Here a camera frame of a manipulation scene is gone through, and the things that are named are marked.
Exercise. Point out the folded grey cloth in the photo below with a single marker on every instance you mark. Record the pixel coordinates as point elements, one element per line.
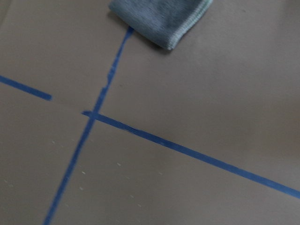
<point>163,22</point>

